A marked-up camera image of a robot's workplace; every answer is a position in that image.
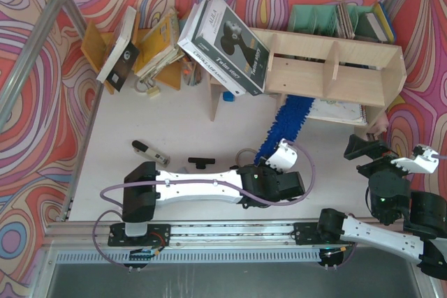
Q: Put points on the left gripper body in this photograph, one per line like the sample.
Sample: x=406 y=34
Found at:
x=258 y=171

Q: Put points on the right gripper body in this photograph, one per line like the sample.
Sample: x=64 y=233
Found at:
x=371 y=164

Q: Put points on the blue microfiber duster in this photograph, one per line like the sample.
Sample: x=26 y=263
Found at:
x=287 y=124

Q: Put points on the masking tape roll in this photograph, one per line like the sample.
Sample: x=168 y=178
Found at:
x=245 y=156

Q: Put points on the black T-shaped plastic part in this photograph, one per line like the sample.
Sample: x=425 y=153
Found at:
x=201 y=163

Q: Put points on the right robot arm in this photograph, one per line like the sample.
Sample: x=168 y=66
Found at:
x=412 y=223

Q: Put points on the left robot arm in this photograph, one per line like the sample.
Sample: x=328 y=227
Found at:
x=263 y=185

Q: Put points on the light wooden bookshelf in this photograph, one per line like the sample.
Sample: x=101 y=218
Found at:
x=353 y=71

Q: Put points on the spiral bound drawing notebook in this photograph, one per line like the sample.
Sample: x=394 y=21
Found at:
x=339 y=112

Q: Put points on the blue pencil sharpener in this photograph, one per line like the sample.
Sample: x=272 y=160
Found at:
x=228 y=96

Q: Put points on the pen cup with pencils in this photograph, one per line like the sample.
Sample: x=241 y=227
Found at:
x=190 y=72

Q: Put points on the blue yellow book in organizer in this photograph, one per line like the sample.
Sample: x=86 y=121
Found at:
x=381 y=24

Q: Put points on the green desk organizer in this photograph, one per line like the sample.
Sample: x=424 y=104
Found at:
x=341 y=21

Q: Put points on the yellow books stack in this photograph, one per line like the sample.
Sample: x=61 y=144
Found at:
x=159 y=48

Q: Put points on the white black leaning book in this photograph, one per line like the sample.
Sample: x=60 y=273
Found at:
x=120 y=53

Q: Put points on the orange wooden book stand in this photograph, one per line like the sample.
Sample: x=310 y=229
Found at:
x=94 y=44

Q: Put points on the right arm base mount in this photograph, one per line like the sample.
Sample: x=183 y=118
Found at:
x=305 y=233

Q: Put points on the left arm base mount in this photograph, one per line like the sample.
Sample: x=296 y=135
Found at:
x=153 y=237

